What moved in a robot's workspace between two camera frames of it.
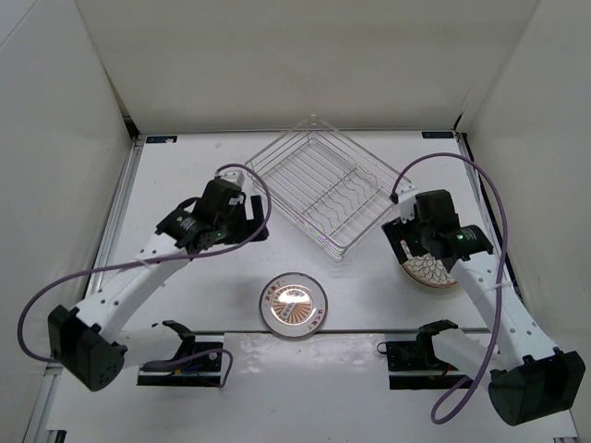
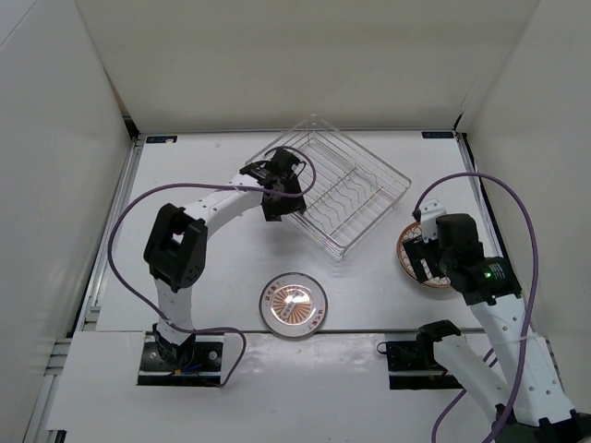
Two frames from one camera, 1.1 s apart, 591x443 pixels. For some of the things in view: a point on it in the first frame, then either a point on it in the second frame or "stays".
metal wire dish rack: (326, 185) stays
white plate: (427, 269) stays
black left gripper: (247, 226) to (293, 203)
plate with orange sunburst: (294, 305) stays
